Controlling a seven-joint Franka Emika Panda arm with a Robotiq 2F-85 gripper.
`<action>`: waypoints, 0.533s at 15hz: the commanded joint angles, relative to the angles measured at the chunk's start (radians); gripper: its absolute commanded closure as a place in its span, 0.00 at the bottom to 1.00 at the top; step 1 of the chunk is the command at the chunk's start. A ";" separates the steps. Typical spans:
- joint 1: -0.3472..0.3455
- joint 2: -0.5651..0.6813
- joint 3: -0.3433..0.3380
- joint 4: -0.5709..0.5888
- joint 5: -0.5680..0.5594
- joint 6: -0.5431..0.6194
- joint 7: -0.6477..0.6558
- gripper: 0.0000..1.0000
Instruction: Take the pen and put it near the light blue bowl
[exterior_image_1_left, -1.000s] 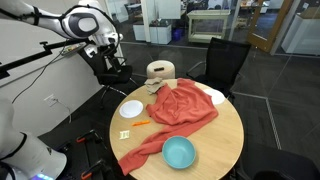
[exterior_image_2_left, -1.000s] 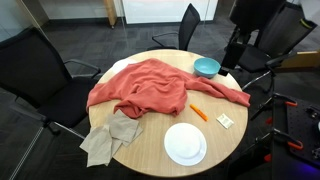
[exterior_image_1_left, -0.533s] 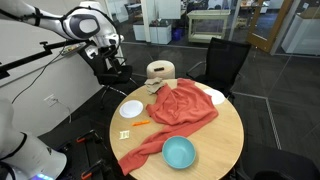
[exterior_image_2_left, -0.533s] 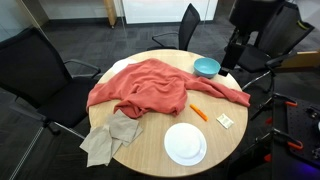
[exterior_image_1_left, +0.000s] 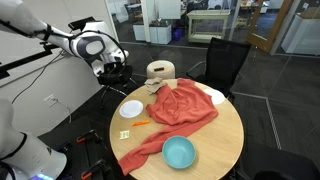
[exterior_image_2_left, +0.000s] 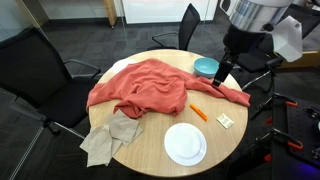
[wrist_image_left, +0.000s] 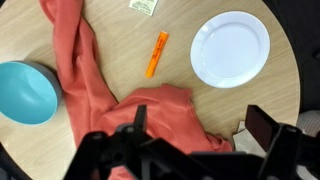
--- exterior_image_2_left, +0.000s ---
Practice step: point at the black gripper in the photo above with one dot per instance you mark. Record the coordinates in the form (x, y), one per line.
(241, 40)

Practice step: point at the orange highlighter pen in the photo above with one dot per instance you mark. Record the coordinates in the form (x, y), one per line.
(199, 112)

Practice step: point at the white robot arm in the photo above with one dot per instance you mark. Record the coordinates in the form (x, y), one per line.
(255, 13)

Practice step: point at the light blue bowl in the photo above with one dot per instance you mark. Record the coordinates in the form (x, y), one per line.
(205, 66)

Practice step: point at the black chair with chrome legs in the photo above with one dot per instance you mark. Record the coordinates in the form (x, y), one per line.
(253, 61)

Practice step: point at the small white sachet packet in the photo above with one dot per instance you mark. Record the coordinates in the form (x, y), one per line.
(225, 120)

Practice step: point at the black mesh office chair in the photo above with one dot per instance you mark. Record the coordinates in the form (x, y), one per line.
(188, 26)

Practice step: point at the coral red cloth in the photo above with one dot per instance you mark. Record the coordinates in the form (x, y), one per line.
(150, 86)

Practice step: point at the white round plate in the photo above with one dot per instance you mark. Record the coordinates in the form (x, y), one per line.
(185, 144)

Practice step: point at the black perforated mounting board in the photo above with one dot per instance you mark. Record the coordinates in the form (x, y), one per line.
(300, 133)

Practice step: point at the beige cloth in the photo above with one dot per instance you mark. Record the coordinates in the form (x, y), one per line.
(106, 140)

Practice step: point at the large black office chair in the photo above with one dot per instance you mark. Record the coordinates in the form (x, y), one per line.
(30, 73)

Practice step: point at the white wall panel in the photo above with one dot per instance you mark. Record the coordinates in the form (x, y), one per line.
(166, 10)

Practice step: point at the wooden post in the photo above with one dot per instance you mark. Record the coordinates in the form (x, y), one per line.
(110, 11)

